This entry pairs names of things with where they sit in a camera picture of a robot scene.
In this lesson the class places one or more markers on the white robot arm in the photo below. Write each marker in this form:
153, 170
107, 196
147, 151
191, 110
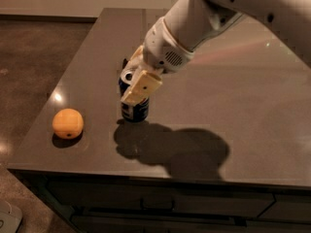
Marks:
192, 22

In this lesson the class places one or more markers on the orange fruit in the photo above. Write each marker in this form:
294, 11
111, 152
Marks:
68, 124

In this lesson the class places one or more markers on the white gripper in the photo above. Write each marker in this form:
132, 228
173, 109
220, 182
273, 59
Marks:
160, 48

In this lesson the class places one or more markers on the dark cabinet drawer front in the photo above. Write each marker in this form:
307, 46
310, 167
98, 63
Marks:
160, 198

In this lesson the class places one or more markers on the dark chocolate bar wrapper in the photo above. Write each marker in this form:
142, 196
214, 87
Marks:
125, 61

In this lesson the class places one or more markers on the white object on floor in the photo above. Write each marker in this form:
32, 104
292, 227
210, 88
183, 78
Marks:
10, 217

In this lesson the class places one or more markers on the blue pepsi can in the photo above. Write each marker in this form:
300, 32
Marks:
135, 113

